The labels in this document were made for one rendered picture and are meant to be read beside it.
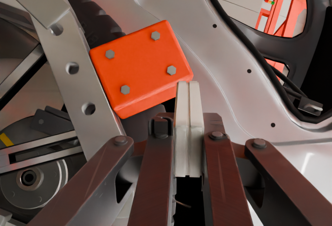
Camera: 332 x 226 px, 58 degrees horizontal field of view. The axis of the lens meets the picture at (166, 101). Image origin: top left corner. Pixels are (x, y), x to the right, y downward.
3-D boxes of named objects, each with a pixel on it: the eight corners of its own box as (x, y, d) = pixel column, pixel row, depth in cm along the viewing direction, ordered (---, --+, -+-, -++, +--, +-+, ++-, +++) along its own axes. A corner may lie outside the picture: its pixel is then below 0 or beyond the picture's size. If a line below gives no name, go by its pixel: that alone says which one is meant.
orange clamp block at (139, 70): (121, 121, 37) (187, 92, 38) (111, 111, 29) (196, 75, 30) (100, 70, 38) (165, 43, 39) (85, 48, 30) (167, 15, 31)
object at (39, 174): (13, 182, 74) (35, 195, 74) (9, 183, 72) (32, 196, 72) (27, 159, 75) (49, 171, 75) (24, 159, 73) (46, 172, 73)
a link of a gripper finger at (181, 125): (187, 178, 15) (172, 177, 15) (186, 119, 22) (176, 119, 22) (188, 126, 14) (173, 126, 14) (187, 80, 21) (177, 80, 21)
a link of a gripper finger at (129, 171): (172, 187, 14) (107, 184, 14) (175, 133, 18) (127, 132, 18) (172, 159, 13) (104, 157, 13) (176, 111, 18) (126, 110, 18)
